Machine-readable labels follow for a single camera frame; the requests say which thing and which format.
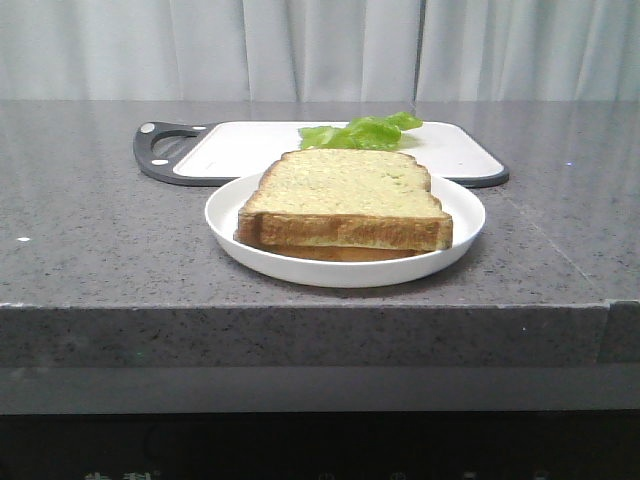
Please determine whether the green lettuce leaf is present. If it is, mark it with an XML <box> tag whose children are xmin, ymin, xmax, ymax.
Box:
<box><xmin>298</xmin><ymin>112</ymin><xmax>423</xmax><ymax>151</ymax></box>

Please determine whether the pale grey curtain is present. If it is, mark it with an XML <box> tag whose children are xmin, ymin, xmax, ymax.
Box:
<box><xmin>1</xmin><ymin>1</ymin><xmax>639</xmax><ymax>102</ymax></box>

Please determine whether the bread slice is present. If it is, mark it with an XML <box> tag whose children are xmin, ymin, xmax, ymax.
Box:
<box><xmin>233</xmin><ymin>231</ymin><xmax>426</xmax><ymax>262</ymax></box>
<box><xmin>236</xmin><ymin>149</ymin><xmax>453</xmax><ymax>252</ymax></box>

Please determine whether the white cutting board black rim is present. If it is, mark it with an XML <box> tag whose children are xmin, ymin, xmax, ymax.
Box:
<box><xmin>133</xmin><ymin>121</ymin><xmax>509</xmax><ymax>188</ymax></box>

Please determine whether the white round plate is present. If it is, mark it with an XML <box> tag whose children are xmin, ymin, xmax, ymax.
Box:
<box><xmin>204</xmin><ymin>172</ymin><xmax>487</xmax><ymax>289</ymax></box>

